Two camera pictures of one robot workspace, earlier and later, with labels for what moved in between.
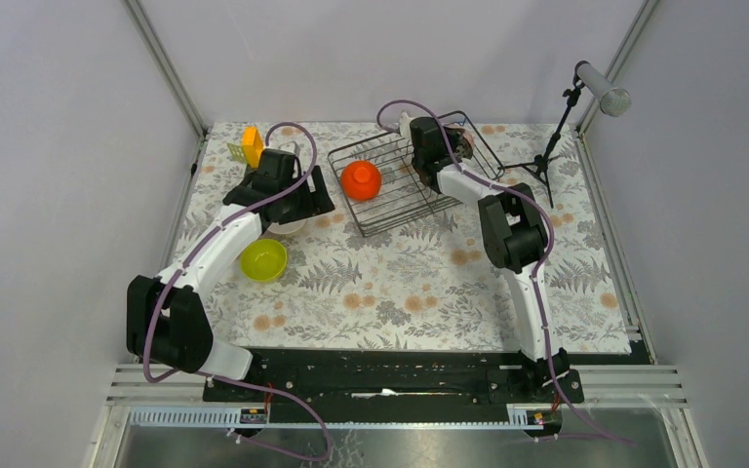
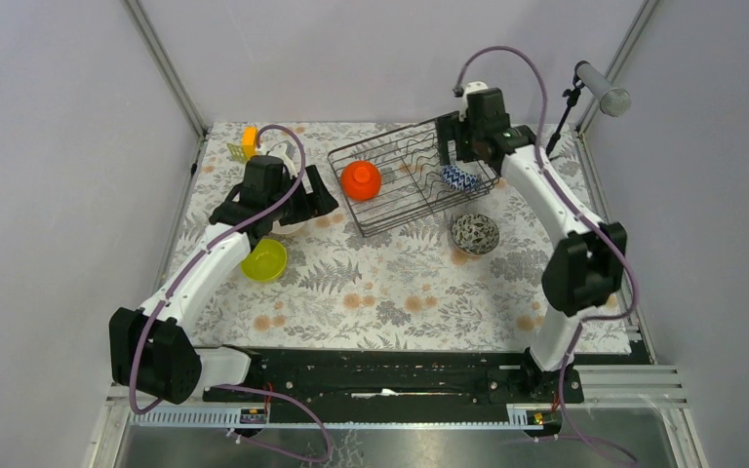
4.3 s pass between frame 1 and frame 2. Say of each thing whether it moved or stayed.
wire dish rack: stayed
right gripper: moved
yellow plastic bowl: stayed
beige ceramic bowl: stayed
